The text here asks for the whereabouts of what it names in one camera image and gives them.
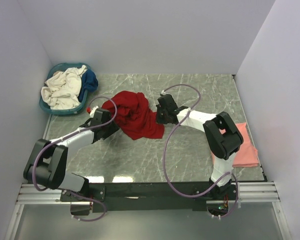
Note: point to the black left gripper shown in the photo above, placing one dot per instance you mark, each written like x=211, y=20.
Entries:
x=113, y=128

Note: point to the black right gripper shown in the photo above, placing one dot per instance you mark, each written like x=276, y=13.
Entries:
x=158, y=119

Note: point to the red t shirt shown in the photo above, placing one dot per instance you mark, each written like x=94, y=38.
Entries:
x=134, y=116

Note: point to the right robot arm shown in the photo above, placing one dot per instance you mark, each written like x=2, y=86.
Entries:
x=223, y=137

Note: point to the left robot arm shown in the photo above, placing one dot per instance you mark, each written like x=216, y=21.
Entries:
x=47, y=162

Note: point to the blue t shirt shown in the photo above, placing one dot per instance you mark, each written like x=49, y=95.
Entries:
x=89, y=83

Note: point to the cream white t shirt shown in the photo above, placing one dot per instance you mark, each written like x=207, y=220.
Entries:
x=61, y=91

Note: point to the teal laundry basket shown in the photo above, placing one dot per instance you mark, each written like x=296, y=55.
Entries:
x=62, y=67

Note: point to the black base beam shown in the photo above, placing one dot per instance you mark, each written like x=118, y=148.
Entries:
x=142, y=196

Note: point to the folded pink t shirt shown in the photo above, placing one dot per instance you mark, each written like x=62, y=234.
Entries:
x=247, y=156

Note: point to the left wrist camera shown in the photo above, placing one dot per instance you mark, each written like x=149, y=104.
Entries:
x=91, y=110

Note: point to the aluminium rail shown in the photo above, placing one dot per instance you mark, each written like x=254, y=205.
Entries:
x=249, y=192

